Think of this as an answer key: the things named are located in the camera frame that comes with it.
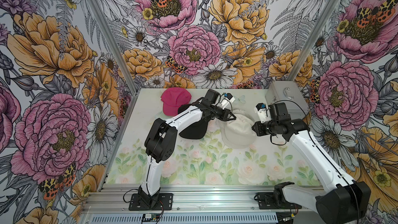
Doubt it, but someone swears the white Colorado cap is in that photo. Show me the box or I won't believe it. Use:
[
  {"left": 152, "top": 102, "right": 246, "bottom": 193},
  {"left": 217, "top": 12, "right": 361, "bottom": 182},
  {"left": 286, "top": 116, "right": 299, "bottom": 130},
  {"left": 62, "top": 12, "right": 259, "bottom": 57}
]
[{"left": 217, "top": 109, "right": 257, "bottom": 149}]

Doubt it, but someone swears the black cap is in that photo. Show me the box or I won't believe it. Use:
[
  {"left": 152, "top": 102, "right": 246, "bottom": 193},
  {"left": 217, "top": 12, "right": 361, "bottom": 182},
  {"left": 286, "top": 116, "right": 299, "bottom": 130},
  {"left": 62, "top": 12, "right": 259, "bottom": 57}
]
[{"left": 178, "top": 103, "right": 213, "bottom": 140}]

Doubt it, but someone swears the pink cap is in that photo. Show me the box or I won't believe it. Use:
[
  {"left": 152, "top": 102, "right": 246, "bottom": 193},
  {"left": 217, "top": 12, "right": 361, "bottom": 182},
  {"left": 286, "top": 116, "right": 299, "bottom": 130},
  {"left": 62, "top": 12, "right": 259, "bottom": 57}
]
[{"left": 161, "top": 87, "right": 192, "bottom": 116}]

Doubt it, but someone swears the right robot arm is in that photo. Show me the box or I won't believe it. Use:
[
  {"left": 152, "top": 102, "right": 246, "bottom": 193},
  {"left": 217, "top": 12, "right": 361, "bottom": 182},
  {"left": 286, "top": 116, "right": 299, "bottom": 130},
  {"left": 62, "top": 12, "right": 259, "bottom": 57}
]
[{"left": 252, "top": 101, "right": 371, "bottom": 224}]

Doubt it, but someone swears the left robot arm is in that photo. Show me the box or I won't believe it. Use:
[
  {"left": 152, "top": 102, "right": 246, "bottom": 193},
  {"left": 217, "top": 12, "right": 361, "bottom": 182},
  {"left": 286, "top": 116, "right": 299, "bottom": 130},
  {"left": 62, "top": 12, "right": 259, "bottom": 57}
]
[{"left": 137, "top": 89, "right": 236, "bottom": 209}]

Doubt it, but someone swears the silver metal case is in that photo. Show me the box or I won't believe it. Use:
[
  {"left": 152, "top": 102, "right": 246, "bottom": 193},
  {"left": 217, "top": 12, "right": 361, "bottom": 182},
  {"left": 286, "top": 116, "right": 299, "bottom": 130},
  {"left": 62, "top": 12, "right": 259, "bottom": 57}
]
[{"left": 265, "top": 81, "right": 309, "bottom": 119}]

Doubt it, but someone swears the small circuit board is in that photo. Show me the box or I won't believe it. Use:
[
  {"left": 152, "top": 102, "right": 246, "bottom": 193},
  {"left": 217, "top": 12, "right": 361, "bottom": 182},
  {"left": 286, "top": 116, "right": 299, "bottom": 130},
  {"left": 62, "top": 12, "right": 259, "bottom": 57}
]
[{"left": 141, "top": 213, "right": 162, "bottom": 224}]

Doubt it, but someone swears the perforated metal tray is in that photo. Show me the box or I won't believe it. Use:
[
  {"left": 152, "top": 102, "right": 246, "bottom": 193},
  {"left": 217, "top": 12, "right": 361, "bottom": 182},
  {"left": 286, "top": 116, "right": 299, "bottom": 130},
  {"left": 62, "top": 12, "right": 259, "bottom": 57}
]
[{"left": 86, "top": 212, "right": 278, "bottom": 224}]

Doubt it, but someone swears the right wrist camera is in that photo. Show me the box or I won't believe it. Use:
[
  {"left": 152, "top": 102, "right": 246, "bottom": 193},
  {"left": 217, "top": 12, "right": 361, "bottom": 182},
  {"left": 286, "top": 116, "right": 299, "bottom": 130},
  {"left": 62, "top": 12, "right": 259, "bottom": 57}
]
[{"left": 255, "top": 103, "right": 271, "bottom": 123}]

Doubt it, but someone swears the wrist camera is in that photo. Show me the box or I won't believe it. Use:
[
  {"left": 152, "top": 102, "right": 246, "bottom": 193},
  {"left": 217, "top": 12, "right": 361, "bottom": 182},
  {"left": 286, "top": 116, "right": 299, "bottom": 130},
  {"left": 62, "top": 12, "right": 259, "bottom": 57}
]
[
  {"left": 220, "top": 93, "right": 235, "bottom": 110},
  {"left": 255, "top": 103, "right": 271, "bottom": 123}
]

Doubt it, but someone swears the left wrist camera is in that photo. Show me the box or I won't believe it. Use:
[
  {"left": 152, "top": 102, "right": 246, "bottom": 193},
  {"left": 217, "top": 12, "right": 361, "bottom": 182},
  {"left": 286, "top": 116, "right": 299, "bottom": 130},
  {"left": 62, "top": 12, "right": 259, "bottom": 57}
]
[{"left": 220, "top": 93, "right": 235, "bottom": 110}]

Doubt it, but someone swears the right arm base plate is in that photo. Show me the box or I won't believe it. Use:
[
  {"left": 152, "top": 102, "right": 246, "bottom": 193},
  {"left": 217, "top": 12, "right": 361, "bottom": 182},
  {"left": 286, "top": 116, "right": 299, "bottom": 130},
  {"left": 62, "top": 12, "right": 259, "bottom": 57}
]
[{"left": 254, "top": 192, "right": 302, "bottom": 210}]

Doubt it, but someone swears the aluminium front rail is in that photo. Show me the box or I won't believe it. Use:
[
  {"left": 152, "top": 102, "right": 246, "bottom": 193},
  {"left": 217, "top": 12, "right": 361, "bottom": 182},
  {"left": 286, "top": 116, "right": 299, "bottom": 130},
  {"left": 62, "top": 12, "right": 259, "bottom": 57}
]
[{"left": 81, "top": 185, "right": 347, "bottom": 215}]

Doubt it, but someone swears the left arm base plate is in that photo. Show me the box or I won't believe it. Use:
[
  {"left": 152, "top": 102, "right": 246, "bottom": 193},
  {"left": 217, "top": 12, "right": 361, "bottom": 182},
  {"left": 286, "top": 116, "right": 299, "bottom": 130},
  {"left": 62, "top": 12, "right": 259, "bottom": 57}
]
[{"left": 129, "top": 193, "right": 174, "bottom": 211}]

